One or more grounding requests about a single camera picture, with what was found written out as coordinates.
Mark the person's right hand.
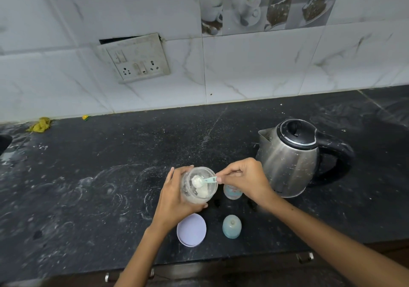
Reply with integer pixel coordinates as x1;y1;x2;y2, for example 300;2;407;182
216;157;279;209

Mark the person's left hand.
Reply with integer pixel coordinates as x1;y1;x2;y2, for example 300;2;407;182
150;166;209;233

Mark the clear plastic baby bottle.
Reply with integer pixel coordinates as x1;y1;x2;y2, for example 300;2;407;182
223;183;243;200

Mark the lilac round jar lid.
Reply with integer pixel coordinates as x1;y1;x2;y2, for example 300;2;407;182
176;213;207;248

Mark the steel electric kettle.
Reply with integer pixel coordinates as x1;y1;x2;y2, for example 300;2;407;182
255;119;355;198

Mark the teal measuring spoon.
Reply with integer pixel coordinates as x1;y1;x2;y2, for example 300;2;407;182
191;175;218;188

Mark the clear powder jar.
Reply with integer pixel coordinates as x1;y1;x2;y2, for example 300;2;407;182
180;166;219;205

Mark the teal-ringed bottle cap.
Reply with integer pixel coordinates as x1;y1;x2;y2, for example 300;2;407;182
222;215;242;240

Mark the person's right forearm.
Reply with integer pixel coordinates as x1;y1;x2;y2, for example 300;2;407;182
259;196;409;287

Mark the yellow-green cloth scrap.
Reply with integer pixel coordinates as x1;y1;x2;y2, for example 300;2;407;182
26;117;52;133

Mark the dark sink basin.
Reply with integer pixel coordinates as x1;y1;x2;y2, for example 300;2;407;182
0;134;13;155

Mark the white wall switch socket plate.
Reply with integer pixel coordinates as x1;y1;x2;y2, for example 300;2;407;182
97;33;171;84

